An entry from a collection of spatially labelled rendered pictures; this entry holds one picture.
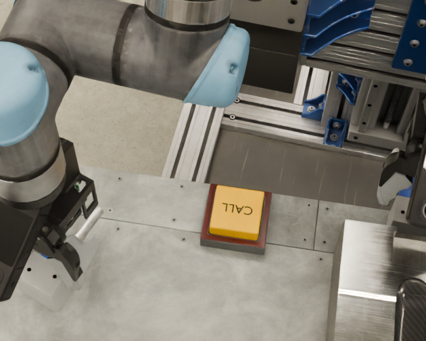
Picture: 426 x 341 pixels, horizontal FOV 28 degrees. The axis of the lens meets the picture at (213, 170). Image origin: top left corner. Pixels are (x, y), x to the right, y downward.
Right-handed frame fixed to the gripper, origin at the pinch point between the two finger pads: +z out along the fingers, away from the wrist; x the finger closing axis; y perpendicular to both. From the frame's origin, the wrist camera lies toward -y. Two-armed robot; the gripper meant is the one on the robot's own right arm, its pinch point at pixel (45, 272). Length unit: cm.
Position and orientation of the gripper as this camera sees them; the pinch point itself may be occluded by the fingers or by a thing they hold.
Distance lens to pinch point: 100.3
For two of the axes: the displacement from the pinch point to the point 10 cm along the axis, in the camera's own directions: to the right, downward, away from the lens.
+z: -0.2, 5.1, 8.6
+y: 5.1, -7.4, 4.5
